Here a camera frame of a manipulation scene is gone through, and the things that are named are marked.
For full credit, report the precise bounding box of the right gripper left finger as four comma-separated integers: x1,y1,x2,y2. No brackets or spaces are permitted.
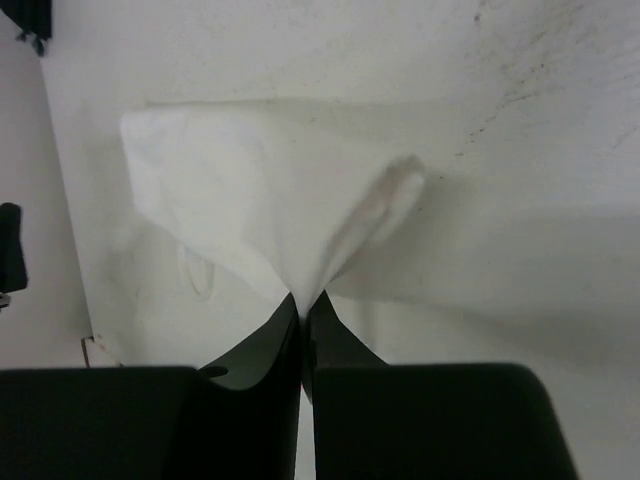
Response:
1,298,300,479

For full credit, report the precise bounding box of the folded black tank top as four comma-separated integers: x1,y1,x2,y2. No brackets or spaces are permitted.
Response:
1,0,53,58

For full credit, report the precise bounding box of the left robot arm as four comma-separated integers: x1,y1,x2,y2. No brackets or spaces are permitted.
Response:
0,203,28,294

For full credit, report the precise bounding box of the white tank top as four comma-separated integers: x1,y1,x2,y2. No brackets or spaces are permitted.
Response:
120,96,489,313

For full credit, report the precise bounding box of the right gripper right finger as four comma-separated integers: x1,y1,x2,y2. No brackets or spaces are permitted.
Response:
303,295,578,479

